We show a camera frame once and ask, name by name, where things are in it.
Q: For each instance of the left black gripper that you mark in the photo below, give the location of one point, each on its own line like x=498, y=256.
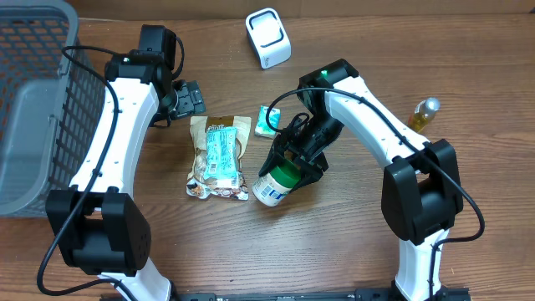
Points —
x=193, y=101

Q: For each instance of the grey plastic shopping basket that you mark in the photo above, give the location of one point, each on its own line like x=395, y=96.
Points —
x=50, y=107

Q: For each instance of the yellow drink bottle silver cap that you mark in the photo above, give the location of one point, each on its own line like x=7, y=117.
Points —
x=424, y=113

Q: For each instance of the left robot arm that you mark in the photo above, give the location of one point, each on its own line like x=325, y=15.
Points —
x=96, y=224

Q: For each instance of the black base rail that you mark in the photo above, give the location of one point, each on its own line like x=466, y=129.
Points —
x=284, y=297

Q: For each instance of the white barcode scanner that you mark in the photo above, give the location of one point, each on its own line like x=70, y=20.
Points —
x=268, y=37

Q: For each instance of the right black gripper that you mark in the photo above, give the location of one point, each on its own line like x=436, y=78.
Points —
x=298, y=155

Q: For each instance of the green lid jar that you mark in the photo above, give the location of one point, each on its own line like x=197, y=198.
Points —
x=271, y=188

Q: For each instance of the brown nut pouch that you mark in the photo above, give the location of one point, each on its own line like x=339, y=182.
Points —
x=196, y=184

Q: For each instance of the mint green snack packet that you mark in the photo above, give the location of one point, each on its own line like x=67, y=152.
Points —
x=221, y=157

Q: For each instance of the small teal tissue pack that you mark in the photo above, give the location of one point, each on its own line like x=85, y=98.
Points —
x=266, y=121

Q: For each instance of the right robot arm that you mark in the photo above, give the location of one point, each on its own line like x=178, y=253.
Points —
x=421, y=185

